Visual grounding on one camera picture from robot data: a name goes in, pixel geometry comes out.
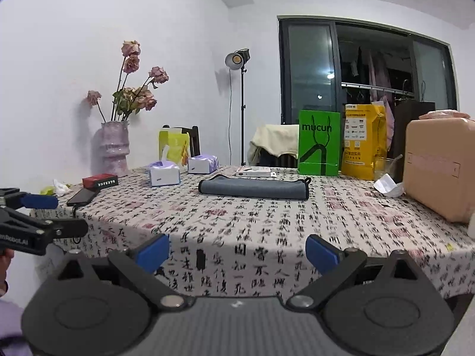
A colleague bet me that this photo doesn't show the chair with cream cloth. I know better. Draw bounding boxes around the chair with cream cloth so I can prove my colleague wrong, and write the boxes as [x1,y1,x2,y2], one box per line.
[247,123,300,167]

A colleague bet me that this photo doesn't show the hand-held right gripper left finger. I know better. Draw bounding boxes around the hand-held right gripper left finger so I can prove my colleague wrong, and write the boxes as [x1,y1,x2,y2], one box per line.
[56,233,196,311]

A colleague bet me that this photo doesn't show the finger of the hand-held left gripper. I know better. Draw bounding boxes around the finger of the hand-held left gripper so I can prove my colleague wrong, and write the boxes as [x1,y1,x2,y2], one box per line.
[0,208,89,240]
[0,187,59,210]

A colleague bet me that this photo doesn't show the hanging clothes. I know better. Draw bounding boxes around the hanging clothes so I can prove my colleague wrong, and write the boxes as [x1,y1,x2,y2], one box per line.
[349,46,394,152]

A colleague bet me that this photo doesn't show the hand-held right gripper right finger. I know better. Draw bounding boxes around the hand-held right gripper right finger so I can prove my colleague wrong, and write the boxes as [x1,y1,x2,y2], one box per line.
[284,234,422,312]

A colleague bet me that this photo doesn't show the yellow-green paper bag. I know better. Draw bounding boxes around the yellow-green paper bag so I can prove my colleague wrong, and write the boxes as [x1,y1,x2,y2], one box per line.
[159,127,191,169]

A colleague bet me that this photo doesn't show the black framed sliding window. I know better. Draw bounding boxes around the black framed sliding window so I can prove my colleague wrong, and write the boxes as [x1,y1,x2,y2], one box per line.
[278,15,461,126]

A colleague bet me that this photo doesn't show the clear glass cup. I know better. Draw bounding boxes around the clear glass cup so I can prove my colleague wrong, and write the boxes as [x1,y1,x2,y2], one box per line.
[373,155,404,183]

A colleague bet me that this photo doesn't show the crumpled white paper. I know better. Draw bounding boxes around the crumpled white paper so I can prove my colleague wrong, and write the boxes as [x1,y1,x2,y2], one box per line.
[373,174,406,197]

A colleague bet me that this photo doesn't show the dried pink roses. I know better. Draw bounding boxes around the dried pink roses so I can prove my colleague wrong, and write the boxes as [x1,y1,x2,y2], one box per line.
[86,39,170,123]

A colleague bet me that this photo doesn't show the red black box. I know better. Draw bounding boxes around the red black box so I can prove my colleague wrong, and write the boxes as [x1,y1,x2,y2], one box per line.
[82,174,118,189]

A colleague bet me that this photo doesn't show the studio light on stand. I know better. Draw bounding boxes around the studio light on stand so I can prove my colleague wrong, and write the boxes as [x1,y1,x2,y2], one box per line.
[225,48,251,166]

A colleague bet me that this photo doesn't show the person's left hand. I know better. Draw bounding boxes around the person's left hand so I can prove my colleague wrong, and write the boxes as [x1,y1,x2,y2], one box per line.
[0,248,15,297]

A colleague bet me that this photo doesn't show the purple ceramic vase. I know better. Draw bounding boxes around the purple ceramic vase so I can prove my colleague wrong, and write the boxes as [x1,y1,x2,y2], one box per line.
[100,120,130,179]

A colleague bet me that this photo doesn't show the pink cloth bundle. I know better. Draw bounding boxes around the pink cloth bundle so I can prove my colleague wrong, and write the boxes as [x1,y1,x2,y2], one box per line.
[419,109,471,120]

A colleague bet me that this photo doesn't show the grey towel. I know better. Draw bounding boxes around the grey towel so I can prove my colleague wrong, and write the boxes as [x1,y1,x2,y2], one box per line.
[198,174,311,201]

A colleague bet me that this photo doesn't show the yellow paper bag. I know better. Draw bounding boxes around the yellow paper bag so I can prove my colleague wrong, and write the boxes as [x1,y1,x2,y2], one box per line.
[340,104,388,181]

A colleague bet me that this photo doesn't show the calligraphy print tablecloth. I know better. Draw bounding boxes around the calligraphy print tablecloth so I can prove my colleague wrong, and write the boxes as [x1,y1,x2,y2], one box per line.
[30,164,475,300]

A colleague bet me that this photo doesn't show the black smartphone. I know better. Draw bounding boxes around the black smartphone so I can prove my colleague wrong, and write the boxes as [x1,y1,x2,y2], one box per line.
[67,188,100,207]

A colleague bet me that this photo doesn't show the white purple tissue pack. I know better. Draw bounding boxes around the white purple tissue pack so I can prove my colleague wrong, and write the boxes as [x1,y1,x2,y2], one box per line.
[148,144,181,187]
[187,155,219,175]

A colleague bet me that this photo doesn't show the dark wooden chair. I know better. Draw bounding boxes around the dark wooden chair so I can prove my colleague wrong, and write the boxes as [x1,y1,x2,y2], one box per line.
[162,125,201,158]

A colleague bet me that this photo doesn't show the green paper bag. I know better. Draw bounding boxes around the green paper bag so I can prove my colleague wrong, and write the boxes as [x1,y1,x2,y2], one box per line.
[297,110,341,177]

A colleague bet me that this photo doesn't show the flat white box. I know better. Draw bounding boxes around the flat white box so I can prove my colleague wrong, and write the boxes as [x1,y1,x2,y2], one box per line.
[235,167,272,177]

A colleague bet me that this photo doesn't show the dark brown board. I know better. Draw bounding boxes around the dark brown board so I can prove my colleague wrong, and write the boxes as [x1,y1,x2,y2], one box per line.
[389,101,436,171]

